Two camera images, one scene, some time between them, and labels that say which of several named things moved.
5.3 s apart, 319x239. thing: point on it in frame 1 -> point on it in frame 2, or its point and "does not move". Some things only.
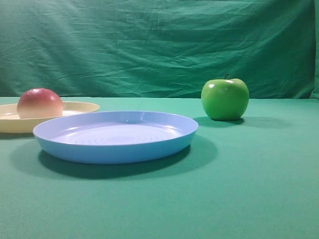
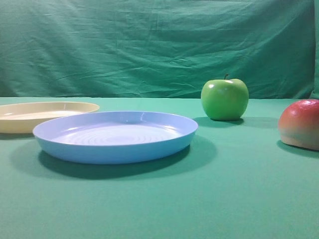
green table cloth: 256,177 does not move
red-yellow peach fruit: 40,103 -> 298,124
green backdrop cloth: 159,49 does not move
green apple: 224,99 does not move
